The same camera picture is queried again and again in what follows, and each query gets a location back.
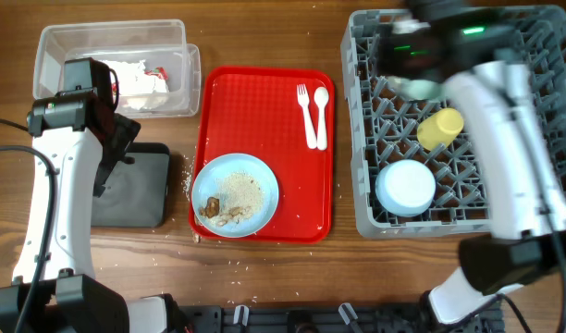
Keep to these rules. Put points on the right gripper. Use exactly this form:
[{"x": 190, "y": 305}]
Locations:
[{"x": 379, "y": 42}]

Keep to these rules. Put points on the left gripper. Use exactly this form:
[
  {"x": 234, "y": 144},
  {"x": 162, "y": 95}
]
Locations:
[{"x": 129, "y": 129}]

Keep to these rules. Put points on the mint green bowl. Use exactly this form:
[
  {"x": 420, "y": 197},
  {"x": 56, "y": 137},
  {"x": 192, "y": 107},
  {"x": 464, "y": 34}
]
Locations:
[{"x": 416, "y": 90}]

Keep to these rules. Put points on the white napkin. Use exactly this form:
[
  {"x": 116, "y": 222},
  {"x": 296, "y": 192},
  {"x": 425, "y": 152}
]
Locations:
[{"x": 137, "y": 87}]

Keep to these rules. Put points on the yellow plastic cup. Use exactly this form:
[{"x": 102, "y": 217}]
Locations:
[{"x": 441, "y": 128}]

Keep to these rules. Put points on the white plastic spoon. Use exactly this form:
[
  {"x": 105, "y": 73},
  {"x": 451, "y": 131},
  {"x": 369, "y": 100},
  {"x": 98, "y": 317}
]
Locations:
[{"x": 321, "y": 98}]

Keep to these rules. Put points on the brown food scrap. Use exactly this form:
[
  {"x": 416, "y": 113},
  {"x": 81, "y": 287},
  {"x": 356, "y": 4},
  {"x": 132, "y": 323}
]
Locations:
[{"x": 211, "y": 208}]

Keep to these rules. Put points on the light blue plate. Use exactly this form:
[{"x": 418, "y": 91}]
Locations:
[{"x": 247, "y": 190}]

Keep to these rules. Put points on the light blue bowl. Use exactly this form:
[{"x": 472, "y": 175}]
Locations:
[{"x": 405, "y": 188}]

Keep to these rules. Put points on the white plastic fork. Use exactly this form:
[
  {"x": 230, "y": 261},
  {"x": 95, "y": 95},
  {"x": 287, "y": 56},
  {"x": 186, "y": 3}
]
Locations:
[{"x": 304, "y": 101}]

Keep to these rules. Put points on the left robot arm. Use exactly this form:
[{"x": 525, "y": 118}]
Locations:
[{"x": 88, "y": 165}]

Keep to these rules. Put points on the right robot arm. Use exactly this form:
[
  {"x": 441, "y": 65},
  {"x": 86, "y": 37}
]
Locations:
[{"x": 469, "y": 54}]

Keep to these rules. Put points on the grey dishwasher rack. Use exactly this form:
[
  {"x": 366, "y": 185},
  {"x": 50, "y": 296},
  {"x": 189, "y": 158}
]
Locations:
[{"x": 383, "y": 125}]

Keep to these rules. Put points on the black plastic bin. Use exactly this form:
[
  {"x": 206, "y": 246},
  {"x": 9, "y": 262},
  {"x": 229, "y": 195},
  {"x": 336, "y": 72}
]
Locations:
[{"x": 136, "y": 190}]

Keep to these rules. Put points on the clear plastic bin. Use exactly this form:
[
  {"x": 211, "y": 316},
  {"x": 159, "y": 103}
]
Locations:
[{"x": 158, "y": 42}]

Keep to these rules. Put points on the red serving tray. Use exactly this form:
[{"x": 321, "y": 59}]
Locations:
[{"x": 255, "y": 111}]

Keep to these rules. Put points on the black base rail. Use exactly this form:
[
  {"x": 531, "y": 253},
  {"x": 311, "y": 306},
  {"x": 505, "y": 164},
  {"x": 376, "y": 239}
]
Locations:
[{"x": 394, "y": 317}]

